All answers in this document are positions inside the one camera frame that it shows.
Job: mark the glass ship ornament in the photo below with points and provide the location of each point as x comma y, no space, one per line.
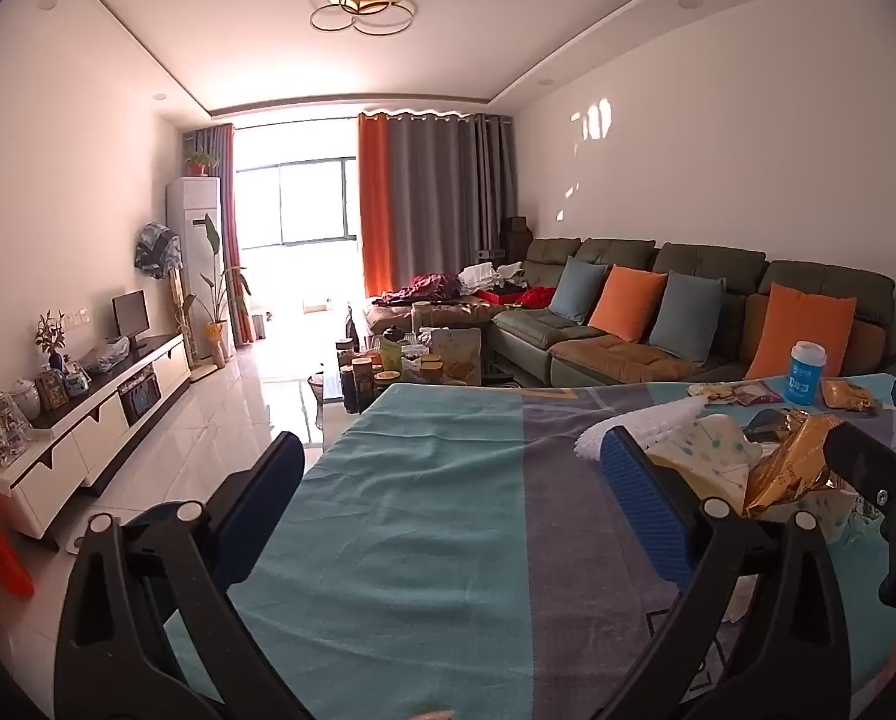
5,427

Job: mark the blue cup with white lid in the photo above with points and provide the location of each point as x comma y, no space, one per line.
804,375

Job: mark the dotted clear wrapper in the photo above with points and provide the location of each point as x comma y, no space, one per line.
706,457

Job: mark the blue cushion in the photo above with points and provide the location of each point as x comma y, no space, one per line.
688,319
575,289

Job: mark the white black media cabinet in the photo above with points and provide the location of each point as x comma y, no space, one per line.
80,435

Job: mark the dark coffee table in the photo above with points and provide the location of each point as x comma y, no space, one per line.
328,388

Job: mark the flat gold snack packet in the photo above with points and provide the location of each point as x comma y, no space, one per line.
849,394

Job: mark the tan snack bag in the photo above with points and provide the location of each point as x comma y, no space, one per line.
451,356

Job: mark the cloth covered standing fan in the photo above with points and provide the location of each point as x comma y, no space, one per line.
159,247

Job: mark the framed decorative box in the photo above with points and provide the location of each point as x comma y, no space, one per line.
52,390

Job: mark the orange and grey curtain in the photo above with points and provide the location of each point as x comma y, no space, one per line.
226,202
433,202

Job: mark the red snack packet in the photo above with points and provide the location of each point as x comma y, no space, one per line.
759,394

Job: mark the white standing air conditioner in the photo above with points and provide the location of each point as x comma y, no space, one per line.
193,240

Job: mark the stacked brown boxes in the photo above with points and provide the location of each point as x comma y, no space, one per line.
514,236

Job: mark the black monitor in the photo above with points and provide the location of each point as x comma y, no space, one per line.
131,313

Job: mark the white ceramic jar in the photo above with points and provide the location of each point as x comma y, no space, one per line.
25,399

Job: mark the clear biscuit packet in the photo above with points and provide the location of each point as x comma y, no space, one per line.
710,391

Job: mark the dark small wrapper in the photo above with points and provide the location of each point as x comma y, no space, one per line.
766,426

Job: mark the teal grey printed tablecloth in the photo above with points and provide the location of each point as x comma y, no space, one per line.
433,510

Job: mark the pile of clothes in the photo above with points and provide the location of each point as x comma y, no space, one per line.
485,281

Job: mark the white tissue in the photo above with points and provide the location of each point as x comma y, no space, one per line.
628,424

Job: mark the window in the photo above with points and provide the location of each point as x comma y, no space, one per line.
305,202

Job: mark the tall leafy plant yellow pot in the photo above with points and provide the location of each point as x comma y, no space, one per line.
215,334

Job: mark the orange cushion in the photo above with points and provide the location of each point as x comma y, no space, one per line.
808,315
628,304

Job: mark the green corner sofa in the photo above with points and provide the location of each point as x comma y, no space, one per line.
620,349

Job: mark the cluster of brown jars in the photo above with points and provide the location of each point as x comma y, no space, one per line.
361,382

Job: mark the clear plastic bag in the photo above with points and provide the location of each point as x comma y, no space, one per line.
106,354

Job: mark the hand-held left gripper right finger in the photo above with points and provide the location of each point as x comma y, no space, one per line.
635,487

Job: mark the white patterned wrapper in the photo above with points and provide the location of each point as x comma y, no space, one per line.
841,510

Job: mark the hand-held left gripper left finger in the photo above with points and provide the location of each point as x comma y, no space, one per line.
283,465

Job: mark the gold foil wrapper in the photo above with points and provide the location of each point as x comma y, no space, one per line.
793,457

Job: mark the small green potted plant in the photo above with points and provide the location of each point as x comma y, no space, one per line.
200,163

